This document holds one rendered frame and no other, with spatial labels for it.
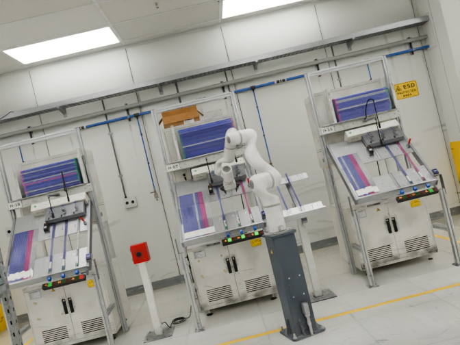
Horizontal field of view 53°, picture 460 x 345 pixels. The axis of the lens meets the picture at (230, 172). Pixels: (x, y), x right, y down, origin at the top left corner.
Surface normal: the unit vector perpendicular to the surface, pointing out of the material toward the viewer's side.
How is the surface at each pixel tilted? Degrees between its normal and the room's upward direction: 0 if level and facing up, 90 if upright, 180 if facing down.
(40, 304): 90
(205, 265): 90
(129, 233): 90
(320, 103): 90
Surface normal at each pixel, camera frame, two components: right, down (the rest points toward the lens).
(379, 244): 0.04, -0.01
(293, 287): 0.29, -0.07
